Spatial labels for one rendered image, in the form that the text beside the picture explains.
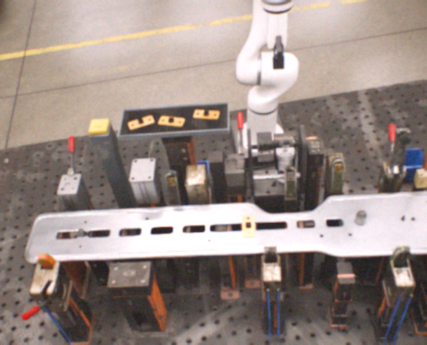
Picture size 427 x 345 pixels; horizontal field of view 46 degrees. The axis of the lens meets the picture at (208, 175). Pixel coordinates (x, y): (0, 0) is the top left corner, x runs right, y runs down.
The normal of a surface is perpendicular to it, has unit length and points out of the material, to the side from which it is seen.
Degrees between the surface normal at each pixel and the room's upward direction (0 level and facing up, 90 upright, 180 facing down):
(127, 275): 0
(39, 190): 0
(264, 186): 0
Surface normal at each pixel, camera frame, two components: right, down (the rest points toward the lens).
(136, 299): -0.02, 0.75
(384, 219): -0.11, -0.65
